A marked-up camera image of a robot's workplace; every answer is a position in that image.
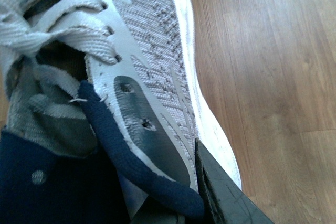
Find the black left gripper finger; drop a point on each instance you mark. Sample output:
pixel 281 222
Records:
pixel 225 190

